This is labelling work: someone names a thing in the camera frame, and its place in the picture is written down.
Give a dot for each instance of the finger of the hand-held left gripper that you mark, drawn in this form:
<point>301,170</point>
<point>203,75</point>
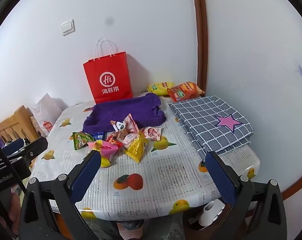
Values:
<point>13,147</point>
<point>37,147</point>

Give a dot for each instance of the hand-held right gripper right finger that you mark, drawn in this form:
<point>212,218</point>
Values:
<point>221,177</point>

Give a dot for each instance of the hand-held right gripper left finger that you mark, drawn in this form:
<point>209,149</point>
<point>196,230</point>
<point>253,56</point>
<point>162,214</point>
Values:
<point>85,177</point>

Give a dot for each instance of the pink and yellow snack packet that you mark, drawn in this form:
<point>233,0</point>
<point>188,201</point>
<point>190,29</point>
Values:
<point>104,148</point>

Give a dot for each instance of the green snack packet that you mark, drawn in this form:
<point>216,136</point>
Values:
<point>81,140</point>

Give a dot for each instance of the blue snack packet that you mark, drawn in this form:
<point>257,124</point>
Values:
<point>98,136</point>

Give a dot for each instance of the red snack packet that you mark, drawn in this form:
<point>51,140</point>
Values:
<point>113,141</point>

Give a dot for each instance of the yellow triangular snack packet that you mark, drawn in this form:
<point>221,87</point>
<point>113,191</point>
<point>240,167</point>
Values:
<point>135,150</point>

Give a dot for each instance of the pale pink labelled snack packet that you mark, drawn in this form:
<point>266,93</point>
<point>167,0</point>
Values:
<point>129,140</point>

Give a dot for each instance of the pink panda snack packet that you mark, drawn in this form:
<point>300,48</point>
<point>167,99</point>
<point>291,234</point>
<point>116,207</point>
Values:
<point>125,125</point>

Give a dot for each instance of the white strawberry print snack packet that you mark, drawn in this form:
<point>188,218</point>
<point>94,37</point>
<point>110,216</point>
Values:
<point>152,133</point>

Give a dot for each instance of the purple cloth tray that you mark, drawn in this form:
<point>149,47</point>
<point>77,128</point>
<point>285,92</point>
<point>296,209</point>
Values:
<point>130,110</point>

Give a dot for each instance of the person's left hand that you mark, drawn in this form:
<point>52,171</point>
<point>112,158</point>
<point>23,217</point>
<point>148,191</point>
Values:
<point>14,210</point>

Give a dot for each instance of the black and white plush toy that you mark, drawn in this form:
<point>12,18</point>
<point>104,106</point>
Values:
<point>15,142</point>

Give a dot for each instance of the white plastic object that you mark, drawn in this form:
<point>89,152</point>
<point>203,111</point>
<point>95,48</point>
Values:
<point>211,212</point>

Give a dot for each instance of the white plastic bag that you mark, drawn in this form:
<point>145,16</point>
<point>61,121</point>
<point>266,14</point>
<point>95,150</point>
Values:
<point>48,110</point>

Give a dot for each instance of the grey checked cloth pink star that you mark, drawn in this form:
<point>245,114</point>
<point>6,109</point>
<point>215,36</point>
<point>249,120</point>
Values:
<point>203,120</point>

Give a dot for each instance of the brown wooden baseboard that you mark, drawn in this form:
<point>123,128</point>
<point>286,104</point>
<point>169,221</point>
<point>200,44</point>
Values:
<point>296,187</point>

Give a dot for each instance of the orange chip bag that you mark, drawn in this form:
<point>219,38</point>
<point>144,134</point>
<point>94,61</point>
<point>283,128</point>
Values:
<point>186,92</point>

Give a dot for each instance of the red paper bag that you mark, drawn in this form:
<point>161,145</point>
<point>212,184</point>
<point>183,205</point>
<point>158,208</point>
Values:
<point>108,80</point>

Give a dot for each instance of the yellow chip bag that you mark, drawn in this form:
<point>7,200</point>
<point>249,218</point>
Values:
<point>158,88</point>

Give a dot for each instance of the wooden furniture frame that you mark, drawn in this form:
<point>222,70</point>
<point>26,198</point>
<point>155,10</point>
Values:
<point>18,120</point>

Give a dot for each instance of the white wall light switch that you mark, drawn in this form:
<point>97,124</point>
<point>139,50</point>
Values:
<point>67,27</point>

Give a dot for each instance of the brown wooden door frame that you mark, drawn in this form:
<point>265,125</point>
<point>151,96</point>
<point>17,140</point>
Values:
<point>199,30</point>

